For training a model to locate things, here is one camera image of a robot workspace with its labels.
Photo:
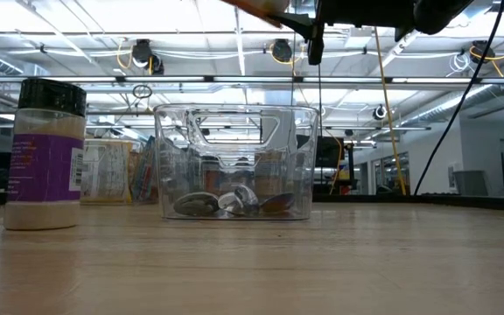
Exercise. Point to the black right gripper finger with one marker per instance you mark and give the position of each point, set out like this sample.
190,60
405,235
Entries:
302,22
317,48

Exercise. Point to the tan round container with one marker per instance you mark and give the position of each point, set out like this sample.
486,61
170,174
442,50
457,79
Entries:
269,175

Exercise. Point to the iridescent metal spoon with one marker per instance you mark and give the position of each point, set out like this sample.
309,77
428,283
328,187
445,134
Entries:
278,203

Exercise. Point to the yellow ramen packet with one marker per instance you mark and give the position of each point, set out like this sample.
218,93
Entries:
105,170

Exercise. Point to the black-lidded purple-label spice jar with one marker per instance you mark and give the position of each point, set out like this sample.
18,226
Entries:
46,175

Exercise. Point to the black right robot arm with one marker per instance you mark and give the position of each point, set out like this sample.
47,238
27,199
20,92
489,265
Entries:
440,15

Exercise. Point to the clear plastic storage bin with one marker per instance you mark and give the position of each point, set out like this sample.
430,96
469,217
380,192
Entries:
103,199
169,175

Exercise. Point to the grey box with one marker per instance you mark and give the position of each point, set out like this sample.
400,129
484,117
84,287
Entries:
471,184

